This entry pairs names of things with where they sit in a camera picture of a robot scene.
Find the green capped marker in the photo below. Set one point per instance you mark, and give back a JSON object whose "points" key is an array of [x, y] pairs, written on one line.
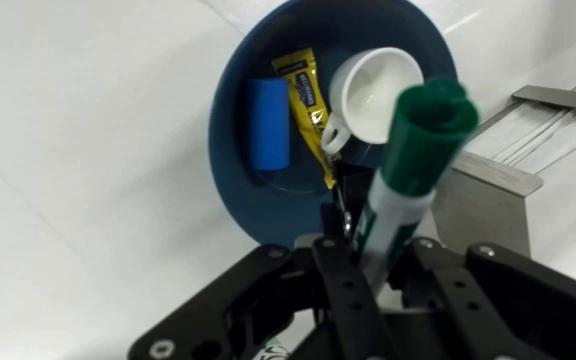
{"points": [[431, 125]]}

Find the steel napkin dispenser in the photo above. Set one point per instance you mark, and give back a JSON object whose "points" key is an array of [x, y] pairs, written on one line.
{"points": [[484, 195]]}

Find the yellow sachet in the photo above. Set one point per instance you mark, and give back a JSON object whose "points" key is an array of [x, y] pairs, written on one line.
{"points": [[306, 104]]}

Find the dark blue bowl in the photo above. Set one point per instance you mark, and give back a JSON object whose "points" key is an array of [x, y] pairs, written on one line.
{"points": [[284, 204]]}

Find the blue cylinder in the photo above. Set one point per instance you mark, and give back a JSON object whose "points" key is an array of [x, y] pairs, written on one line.
{"points": [[269, 130]]}

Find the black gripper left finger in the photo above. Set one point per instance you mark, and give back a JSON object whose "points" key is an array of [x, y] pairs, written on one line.
{"points": [[258, 297]]}

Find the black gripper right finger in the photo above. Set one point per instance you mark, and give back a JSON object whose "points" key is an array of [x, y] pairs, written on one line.
{"points": [[482, 304]]}

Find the small white measuring cup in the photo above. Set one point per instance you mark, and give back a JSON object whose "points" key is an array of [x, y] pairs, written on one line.
{"points": [[362, 96]]}

